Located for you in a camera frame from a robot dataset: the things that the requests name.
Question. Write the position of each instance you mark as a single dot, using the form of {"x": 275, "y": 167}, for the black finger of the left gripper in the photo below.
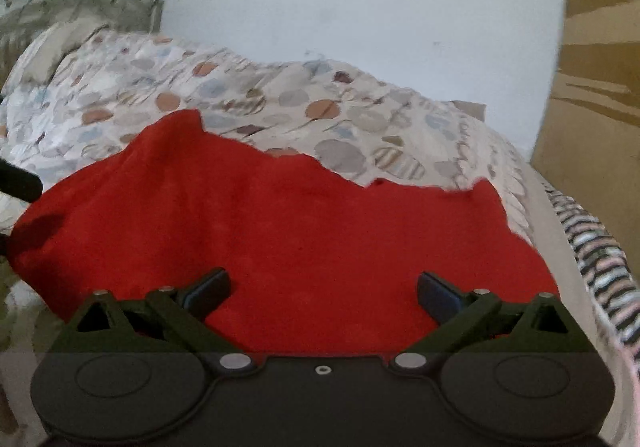
{"x": 19, "y": 183}

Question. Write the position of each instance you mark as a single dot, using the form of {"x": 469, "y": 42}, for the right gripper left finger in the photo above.
{"x": 165, "y": 320}

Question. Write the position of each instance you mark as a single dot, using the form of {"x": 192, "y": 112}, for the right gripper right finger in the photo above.
{"x": 478, "y": 321}

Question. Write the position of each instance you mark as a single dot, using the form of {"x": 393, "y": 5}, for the red shirt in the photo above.
{"x": 319, "y": 265}

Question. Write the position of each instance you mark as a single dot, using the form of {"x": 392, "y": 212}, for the beige pillow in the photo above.
{"x": 39, "y": 61}

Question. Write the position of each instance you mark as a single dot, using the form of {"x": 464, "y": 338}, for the striped black white cloth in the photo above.
{"x": 603, "y": 264}

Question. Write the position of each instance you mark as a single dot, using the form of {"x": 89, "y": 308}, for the patterned bed cover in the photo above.
{"x": 105, "y": 92}

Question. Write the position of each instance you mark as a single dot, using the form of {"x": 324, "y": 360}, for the metal bed headboard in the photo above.
{"x": 23, "y": 20}

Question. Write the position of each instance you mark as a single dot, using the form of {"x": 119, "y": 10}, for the wooden wardrobe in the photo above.
{"x": 588, "y": 145}

